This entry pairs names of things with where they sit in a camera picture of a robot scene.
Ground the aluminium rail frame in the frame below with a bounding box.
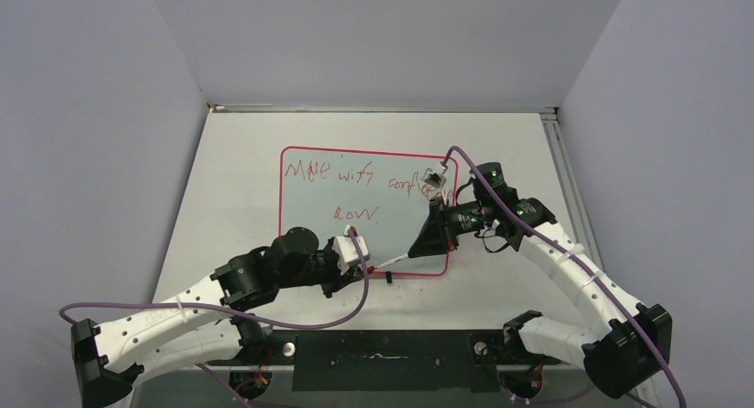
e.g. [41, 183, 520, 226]
[120, 103, 654, 372]

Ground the white whiteboard marker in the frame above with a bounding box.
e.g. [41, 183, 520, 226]
[373, 253, 408, 271]

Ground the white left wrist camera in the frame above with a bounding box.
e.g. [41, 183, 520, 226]
[333, 235, 371, 274]

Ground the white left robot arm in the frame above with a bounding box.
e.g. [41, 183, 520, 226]
[70, 227, 370, 407]

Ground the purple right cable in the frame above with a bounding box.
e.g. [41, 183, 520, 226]
[443, 145, 689, 408]

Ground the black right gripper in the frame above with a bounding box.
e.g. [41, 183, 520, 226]
[408, 196, 493, 258]

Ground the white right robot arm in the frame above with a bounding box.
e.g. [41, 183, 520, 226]
[407, 162, 672, 399]

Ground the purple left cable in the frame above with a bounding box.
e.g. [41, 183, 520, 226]
[59, 228, 371, 408]

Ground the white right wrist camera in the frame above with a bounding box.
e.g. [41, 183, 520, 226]
[421, 163, 453, 204]

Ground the purple cable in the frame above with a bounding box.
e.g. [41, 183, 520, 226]
[443, 145, 689, 408]
[59, 228, 371, 408]

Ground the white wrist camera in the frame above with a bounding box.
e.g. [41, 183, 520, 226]
[421, 163, 453, 204]
[333, 235, 371, 274]

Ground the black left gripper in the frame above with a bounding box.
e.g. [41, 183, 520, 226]
[277, 236, 363, 298]

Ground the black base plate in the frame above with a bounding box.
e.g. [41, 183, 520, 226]
[213, 329, 558, 393]

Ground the whiteboard with pink frame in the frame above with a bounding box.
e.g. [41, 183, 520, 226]
[278, 146, 449, 276]

